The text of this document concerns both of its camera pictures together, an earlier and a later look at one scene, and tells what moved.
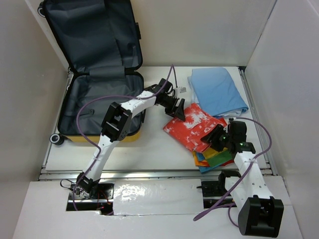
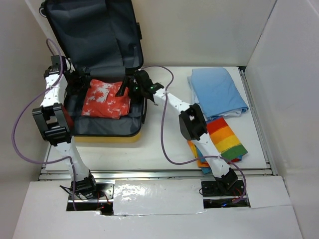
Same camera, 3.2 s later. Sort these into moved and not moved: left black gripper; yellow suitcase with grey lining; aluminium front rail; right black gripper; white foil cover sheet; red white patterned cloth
Moved: right black gripper; red white patterned cloth; left black gripper
Not moved: aluminium front rail; white foil cover sheet; yellow suitcase with grey lining
